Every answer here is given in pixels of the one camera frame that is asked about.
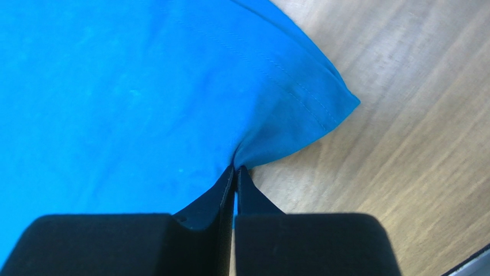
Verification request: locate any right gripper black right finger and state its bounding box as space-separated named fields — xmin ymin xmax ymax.
xmin=235 ymin=167 xmax=400 ymax=275

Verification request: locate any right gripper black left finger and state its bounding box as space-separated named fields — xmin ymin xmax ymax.
xmin=1 ymin=166 xmax=235 ymax=275

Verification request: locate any blue t shirt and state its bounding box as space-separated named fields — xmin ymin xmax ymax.
xmin=1 ymin=1 xmax=360 ymax=262

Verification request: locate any aluminium frame rail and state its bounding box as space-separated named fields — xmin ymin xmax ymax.
xmin=442 ymin=244 xmax=490 ymax=276

